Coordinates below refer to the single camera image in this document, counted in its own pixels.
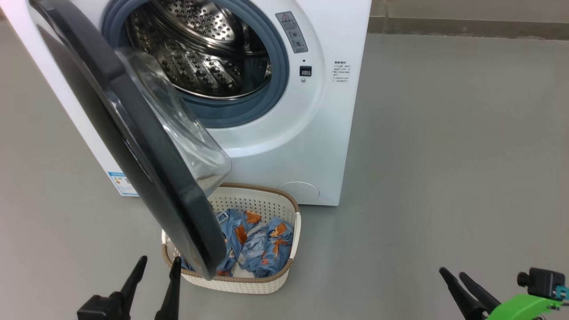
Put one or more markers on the blue garment with orange print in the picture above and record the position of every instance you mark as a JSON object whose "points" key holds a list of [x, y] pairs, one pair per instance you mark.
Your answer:
{"points": [[258, 249]]}

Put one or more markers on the cream perforated laundry basket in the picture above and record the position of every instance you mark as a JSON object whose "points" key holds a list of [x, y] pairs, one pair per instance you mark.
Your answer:
{"points": [[249, 284]]}

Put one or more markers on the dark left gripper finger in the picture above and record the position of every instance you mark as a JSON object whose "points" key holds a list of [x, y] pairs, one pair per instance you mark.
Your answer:
{"points": [[133, 284], [171, 293]]}

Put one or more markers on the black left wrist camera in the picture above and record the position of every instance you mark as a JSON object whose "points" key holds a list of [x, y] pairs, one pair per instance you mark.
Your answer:
{"points": [[98, 309]]}

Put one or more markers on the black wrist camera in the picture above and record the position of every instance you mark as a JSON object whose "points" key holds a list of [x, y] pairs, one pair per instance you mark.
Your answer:
{"points": [[544, 282], [98, 309]]}

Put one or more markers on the white front-load washing machine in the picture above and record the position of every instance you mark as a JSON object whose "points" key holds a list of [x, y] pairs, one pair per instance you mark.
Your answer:
{"points": [[311, 133]]}

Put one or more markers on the grey warning sticker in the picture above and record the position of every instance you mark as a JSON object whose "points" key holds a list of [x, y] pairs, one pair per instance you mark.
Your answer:
{"points": [[291, 31]]}

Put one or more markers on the round white filter cover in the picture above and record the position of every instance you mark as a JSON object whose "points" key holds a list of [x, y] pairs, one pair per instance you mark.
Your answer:
{"points": [[298, 191]]}

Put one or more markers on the small printed text label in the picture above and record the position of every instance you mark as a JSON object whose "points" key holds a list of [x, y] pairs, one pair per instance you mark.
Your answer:
{"points": [[341, 72]]}

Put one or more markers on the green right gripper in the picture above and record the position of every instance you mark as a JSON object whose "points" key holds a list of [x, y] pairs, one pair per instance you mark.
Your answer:
{"points": [[522, 307]]}

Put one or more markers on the perforated steel washer drum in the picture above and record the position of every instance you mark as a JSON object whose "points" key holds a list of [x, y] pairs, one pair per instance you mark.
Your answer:
{"points": [[200, 53]]}

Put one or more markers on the blue energy label sticker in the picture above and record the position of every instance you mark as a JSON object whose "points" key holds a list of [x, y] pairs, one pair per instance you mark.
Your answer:
{"points": [[120, 183]]}

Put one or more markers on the teal right camera connector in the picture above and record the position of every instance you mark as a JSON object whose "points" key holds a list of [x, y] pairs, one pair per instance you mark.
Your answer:
{"points": [[562, 293]]}

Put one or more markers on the grey rubber door gasket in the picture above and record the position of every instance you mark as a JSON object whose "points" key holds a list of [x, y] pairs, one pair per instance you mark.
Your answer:
{"points": [[280, 75]]}

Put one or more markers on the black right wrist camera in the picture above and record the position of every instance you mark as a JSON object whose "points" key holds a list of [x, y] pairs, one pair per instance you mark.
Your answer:
{"points": [[544, 282]]}

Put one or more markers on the dark round washer door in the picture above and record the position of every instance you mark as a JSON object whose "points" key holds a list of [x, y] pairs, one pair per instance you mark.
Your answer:
{"points": [[146, 178]]}

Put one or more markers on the black door latch socket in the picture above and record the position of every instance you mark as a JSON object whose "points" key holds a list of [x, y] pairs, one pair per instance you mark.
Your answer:
{"points": [[305, 71]]}

